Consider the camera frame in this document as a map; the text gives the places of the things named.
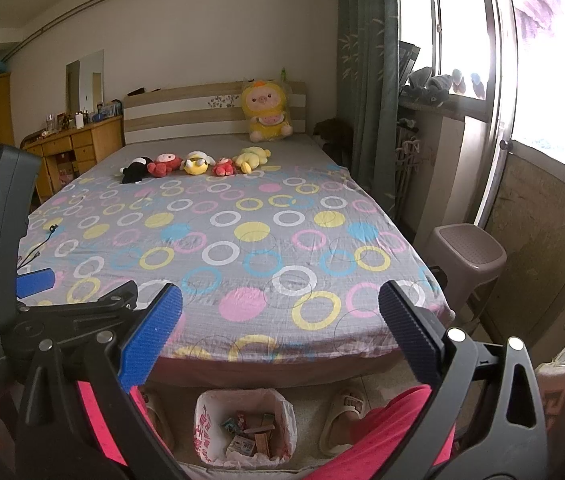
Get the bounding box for wall mirror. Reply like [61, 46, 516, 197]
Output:
[66, 49, 106, 108]

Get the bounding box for dark brown cloth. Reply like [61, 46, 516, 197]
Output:
[312, 117, 354, 167]

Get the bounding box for yellow white plush toy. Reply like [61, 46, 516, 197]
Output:
[182, 149, 217, 176]

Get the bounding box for purple hanging garment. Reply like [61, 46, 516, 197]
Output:
[515, 0, 563, 41]

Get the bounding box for white plastic trash bag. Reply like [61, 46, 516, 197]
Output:
[193, 387, 298, 471]

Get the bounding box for large yellow pig plush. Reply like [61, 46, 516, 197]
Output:
[240, 77, 295, 143]

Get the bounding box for beige slipper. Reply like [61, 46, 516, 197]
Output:
[137, 387, 177, 453]
[319, 387, 370, 456]

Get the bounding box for person's left leg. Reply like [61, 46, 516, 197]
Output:
[76, 380, 136, 467]

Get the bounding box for striped wooden headboard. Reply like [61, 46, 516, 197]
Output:
[122, 80, 308, 147]

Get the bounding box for green curtain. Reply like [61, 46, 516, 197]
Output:
[336, 0, 403, 221]

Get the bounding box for glazed balcony door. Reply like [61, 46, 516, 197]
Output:
[472, 0, 565, 356]

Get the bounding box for person's right leg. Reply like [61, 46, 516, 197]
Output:
[307, 385, 458, 480]

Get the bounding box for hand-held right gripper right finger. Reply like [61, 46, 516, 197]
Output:
[379, 280, 550, 480]

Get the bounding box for black plush toy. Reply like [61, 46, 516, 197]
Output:
[120, 156, 154, 184]

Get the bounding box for yellow duck plush toy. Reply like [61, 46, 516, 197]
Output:
[234, 146, 280, 175]

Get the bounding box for bed with ring-patterned sheet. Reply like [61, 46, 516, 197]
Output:
[15, 132, 455, 376]

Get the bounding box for dark framed board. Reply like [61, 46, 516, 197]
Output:
[398, 40, 421, 92]

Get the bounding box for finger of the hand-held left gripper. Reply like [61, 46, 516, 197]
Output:
[16, 280, 139, 347]
[15, 267, 56, 302]

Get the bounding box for wooden dresser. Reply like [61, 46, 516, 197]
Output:
[21, 115, 126, 206]

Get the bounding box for grey plush toy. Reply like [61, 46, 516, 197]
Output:
[405, 66, 455, 106]

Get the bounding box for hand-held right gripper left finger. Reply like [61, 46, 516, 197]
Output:
[12, 282, 188, 480]

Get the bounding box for white radiator pipes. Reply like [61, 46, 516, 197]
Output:
[395, 119, 420, 221]

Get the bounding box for person's leg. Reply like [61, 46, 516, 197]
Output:
[76, 380, 136, 467]
[307, 385, 458, 480]

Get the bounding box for black cable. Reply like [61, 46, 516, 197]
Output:
[18, 223, 59, 268]

